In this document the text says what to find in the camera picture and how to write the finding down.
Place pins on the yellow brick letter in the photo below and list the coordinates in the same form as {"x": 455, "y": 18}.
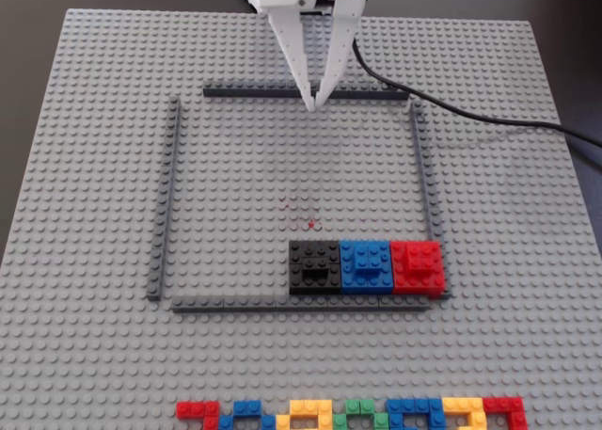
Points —
{"x": 463, "y": 405}
{"x": 305, "y": 408}

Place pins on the blue brick letter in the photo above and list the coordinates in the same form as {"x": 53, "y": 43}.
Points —
{"x": 414, "y": 407}
{"x": 247, "y": 409}

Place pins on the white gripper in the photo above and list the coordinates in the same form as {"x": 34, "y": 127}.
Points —
{"x": 288, "y": 35}

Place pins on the blue brick cube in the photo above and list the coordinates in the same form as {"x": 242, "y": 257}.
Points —
{"x": 367, "y": 265}

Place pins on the black brick cube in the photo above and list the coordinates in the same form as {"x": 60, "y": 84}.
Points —
{"x": 312, "y": 265}

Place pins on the red brick cube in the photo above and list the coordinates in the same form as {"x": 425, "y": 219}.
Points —
{"x": 416, "y": 267}

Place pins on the grey studded baseplate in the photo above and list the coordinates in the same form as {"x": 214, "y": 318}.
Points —
{"x": 235, "y": 166}

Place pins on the green brick letter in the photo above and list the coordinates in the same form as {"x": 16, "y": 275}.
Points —
{"x": 359, "y": 407}

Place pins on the dark grey brick wall strip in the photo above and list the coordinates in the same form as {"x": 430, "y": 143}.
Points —
{"x": 425, "y": 166}
{"x": 235, "y": 304}
{"x": 254, "y": 92}
{"x": 164, "y": 199}

